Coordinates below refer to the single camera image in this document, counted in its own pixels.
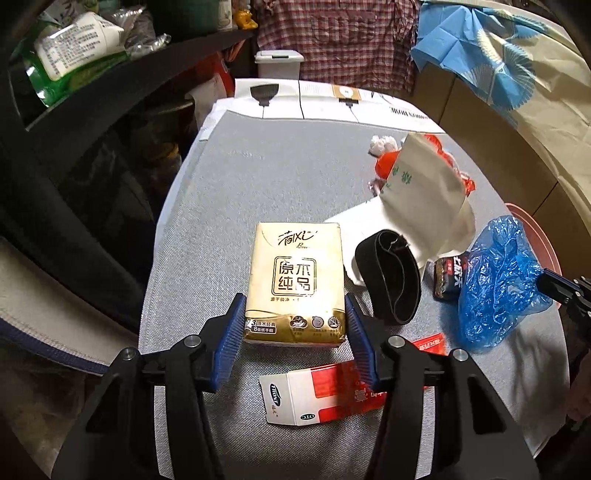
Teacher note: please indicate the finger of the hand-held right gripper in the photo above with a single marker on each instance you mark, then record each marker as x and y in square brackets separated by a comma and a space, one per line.
[561, 288]

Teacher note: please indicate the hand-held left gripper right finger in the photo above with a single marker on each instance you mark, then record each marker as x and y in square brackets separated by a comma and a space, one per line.
[360, 341]

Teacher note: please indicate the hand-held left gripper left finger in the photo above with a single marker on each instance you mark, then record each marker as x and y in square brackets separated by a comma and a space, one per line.
[228, 337]

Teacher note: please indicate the pink plastic basin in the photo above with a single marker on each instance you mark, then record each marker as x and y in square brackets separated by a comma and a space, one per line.
[540, 230]

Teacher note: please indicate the blue plastic bag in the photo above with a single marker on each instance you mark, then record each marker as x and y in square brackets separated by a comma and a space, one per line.
[498, 277]

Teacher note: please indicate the red white medicine box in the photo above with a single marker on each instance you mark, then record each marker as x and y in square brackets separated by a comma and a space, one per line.
[314, 392]

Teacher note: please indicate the gold tissue pack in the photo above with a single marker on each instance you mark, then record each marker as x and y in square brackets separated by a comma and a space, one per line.
[295, 277]

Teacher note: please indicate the small red packet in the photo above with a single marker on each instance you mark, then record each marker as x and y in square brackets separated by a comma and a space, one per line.
[429, 345]

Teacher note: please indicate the black elastic band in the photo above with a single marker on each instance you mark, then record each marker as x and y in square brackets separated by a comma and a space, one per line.
[365, 258]

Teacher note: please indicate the small dark snack packet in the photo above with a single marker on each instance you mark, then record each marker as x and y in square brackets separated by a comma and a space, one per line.
[450, 279]

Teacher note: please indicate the grey felt mat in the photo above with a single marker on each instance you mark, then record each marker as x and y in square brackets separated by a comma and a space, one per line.
[277, 184]

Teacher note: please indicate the white paper bag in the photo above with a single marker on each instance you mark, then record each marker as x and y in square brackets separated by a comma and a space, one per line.
[425, 184]

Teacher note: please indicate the brown cardboard box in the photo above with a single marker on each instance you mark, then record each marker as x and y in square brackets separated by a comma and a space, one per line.
[485, 134]

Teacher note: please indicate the beige cushion blue trim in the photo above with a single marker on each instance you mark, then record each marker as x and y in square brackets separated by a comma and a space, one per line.
[55, 304]

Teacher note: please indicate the red plastic wrapper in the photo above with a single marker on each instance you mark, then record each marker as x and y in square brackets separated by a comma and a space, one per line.
[385, 166]

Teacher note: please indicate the crumpled white tissue ball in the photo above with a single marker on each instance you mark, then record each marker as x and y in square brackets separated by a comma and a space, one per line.
[381, 145]

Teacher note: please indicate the white printed cardboard box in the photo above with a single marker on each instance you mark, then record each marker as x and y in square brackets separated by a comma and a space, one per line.
[318, 104]

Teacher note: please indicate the red white plastic bag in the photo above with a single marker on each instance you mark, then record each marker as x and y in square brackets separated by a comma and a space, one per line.
[217, 74]

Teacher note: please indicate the blue beige patterned cloth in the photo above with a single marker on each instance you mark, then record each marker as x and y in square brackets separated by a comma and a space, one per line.
[461, 41]

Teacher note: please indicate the white plastic bin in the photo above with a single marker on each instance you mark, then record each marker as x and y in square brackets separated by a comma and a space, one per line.
[279, 64]

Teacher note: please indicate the black shelf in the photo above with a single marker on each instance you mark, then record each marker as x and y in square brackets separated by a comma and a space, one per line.
[138, 64]

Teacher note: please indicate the red plaid shirt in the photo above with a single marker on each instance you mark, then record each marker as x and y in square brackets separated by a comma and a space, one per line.
[351, 41]

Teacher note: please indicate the clear plastic bag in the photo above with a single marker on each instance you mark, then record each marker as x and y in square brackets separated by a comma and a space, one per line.
[138, 32]

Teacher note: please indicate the yellow toy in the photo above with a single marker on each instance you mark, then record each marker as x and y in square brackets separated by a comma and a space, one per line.
[244, 18]

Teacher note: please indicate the green white bag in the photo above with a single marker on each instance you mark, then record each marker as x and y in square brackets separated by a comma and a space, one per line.
[74, 46]

